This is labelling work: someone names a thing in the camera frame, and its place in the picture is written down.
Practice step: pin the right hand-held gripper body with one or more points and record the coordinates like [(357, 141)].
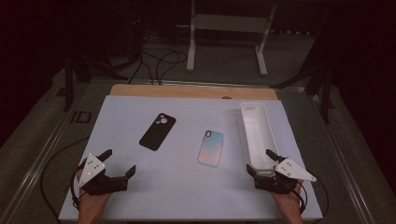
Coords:
[(291, 171)]

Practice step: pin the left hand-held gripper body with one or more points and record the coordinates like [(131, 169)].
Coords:
[(93, 171)]

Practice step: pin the pastel gradient phone case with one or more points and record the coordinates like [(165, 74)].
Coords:
[(210, 149)]

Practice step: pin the black phone case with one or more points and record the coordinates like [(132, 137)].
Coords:
[(157, 132)]

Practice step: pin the person's left hand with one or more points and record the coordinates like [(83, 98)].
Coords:
[(93, 203)]

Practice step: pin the person's right hand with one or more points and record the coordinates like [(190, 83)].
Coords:
[(288, 203)]

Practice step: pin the white table cover board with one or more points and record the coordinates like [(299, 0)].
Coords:
[(186, 186)]

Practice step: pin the black tripod stand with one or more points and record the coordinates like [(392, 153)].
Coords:
[(68, 90), (325, 93)]

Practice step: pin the white metal stand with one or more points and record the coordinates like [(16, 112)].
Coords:
[(230, 23)]

